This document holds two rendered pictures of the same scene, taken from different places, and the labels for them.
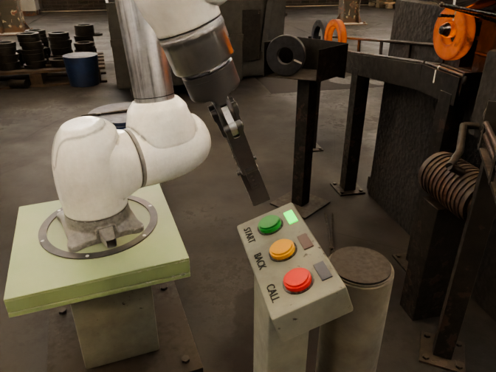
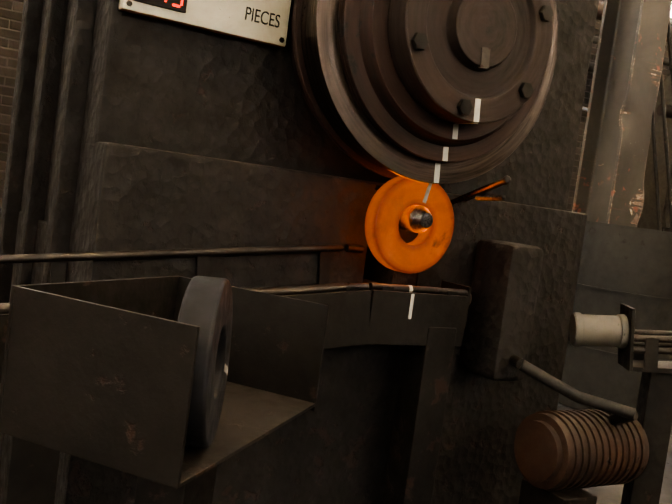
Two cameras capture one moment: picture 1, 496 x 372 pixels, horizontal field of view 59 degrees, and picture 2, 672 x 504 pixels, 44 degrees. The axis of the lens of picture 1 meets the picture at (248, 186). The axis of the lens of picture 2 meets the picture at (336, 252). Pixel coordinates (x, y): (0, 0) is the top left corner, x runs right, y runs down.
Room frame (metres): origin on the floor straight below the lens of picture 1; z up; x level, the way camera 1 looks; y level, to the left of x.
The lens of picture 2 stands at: (1.92, 0.60, 0.84)
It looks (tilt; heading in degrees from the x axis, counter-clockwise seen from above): 4 degrees down; 251
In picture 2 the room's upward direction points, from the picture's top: 8 degrees clockwise
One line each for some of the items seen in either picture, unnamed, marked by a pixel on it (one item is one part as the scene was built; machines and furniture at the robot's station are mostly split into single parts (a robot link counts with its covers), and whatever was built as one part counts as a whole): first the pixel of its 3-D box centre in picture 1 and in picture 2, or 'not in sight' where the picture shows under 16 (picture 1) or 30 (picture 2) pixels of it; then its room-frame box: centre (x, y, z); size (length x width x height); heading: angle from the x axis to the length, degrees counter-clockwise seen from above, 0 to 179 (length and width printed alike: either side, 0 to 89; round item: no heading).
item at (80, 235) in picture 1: (100, 218); not in sight; (0.93, 0.37, 0.43); 0.22 x 0.18 x 0.06; 30
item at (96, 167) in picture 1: (92, 164); not in sight; (0.95, 0.37, 0.57); 0.18 x 0.16 x 0.22; 126
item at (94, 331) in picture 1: (114, 299); not in sight; (0.95, 0.38, 0.16); 0.40 x 0.40 x 0.31; 20
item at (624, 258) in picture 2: not in sight; (625, 317); (-0.71, -2.70, 0.45); 0.59 x 0.59 x 0.89
